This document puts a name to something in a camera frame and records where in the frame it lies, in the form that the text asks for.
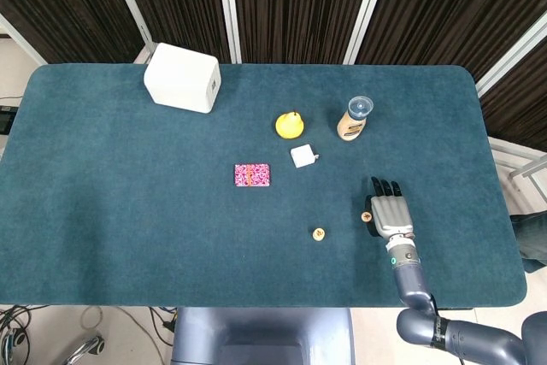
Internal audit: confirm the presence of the white partition post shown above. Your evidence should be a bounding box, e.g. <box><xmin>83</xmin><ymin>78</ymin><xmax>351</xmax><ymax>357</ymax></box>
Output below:
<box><xmin>0</xmin><ymin>12</ymin><xmax>47</xmax><ymax>67</ymax></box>
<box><xmin>473</xmin><ymin>9</ymin><xmax>547</xmax><ymax>99</ymax></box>
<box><xmin>344</xmin><ymin>0</ymin><xmax>394</xmax><ymax>65</ymax></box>
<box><xmin>102</xmin><ymin>0</ymin><xmax>156</xmax><ymax>49</ymax></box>
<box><xmin>215</xmin><ymin>0</ymin><xmax>243</xmax><ymax>65</ymax></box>

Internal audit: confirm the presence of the white metal rack frame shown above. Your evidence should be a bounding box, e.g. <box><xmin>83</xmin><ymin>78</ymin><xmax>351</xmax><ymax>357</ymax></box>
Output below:
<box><xmin>486</xmin><ymin>136</ymin><xmax>547</xmax><ymax>212</ymax></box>

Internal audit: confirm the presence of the pink patterned card deck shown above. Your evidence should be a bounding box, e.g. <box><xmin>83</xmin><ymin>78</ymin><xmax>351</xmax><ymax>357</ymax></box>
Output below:
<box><xmin>233</xmin><ymin>162</ymin><xmax>272</xmax><ymax>188</ymax></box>

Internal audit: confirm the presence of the black power plug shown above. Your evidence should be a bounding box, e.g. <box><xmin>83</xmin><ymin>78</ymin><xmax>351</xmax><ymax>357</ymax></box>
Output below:
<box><xmin>147</xmin><ymin>305</ymin><xmax>179</xmax><ymax>344</ymax></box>

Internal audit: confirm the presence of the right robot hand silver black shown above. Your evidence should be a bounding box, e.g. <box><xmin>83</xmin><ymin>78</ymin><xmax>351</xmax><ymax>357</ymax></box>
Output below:
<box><xmin>364</xmin><ymin>176</ymin><xmax>415</xmax><ymax>242</ymax></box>

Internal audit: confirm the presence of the yellow pear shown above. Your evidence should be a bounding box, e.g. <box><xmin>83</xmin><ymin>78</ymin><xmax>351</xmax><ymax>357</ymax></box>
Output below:
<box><xmin>274</xmin><ymin>110</ymin><xmax>305</xmax><ymax>140</ymax></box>

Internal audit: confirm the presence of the chrome chair caster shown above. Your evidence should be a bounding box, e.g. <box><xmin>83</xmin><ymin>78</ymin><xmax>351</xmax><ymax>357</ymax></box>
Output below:
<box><xmin>63</xmin><ymin>333</ymin><xmax>106</xmax><ymax>365</ymax></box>

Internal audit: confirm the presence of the dark blue trouser leg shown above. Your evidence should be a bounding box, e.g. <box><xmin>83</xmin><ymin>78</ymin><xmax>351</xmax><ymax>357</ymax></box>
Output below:
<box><xmin>508</xmin><ymin>209</ymin><xmax>547</xmax><ymax>275</ymax></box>

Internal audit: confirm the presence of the teal table cloth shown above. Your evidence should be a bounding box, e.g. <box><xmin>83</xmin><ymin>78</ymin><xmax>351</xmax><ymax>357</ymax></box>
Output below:
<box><xmin>0</xmin><ymin>63</ymin><xmax>528</xmax><ymax>309</ymax></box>

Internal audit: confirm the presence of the black electronic device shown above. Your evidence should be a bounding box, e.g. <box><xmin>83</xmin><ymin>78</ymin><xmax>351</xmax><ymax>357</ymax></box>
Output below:
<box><xmin>0</xmin><ymin>104</ymin><xmax>19</xmax><ymax>135</ymax></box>

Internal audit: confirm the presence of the white USB wall charger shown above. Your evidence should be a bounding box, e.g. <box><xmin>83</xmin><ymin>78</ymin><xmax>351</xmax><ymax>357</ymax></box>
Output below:
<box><xmin>290</xmin><ymin>144</ymin><xmax>321</xmax><ymax>168</ymax></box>

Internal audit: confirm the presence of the blue-grey robot torso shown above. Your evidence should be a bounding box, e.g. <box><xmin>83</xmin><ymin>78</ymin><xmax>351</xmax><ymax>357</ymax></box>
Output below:
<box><xmin>170</xmin><ymin>307</ymin><xmax>356</xmax><ymax>365</ymax></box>

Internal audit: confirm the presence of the floor cable bundle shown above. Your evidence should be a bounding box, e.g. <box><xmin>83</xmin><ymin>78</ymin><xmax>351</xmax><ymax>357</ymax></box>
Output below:
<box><xmin>0</xmin><ymin>304</ymin><xmax>49</xmax><ymax>365</ymax></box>

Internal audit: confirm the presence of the beige sauce squeeze bottle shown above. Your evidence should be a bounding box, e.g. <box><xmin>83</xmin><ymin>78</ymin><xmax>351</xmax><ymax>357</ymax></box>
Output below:
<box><xmin>336</xmin><ymin>97</ymin><xmax>374</xmax><ymax>142</ymax></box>

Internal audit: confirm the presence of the white rounded plastic box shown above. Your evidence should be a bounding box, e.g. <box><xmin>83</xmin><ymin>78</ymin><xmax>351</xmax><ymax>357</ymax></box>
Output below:
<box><xmin>143</xmin><ymin>42</ymin><xmax>222</xmax><ymax>115</ymax></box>

